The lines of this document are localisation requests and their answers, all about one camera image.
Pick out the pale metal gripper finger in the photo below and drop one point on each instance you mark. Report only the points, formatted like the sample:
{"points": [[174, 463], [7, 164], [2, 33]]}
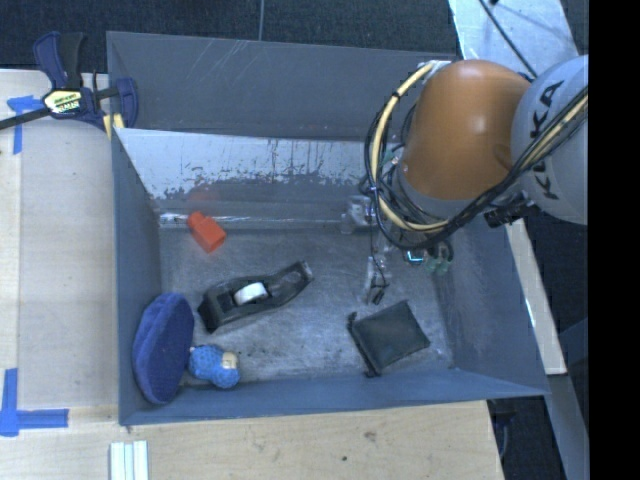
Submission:
{"points": [[372, 280], [384, 257]]}

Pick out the small shiny metal object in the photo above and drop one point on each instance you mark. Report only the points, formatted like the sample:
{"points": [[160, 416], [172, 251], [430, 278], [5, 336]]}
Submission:
{"points": [[356, 214]]}

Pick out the black square wallet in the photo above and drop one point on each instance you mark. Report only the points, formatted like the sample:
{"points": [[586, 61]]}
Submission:
{"points": [[390, 335]]}

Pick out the black tape dispenser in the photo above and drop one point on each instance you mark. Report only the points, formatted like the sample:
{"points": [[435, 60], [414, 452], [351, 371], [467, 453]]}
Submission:
{"points": [[250, 295]]}

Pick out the orange-red block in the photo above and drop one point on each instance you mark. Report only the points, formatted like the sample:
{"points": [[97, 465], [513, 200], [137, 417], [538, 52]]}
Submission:
{"points": [[206, 232]]}

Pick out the blue toy figure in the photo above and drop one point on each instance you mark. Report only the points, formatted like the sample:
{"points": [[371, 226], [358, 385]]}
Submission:
{"points": [[212, 365]]}

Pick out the grey metal bin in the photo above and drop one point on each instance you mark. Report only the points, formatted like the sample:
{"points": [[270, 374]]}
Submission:
{"points": [[300, 88]]}

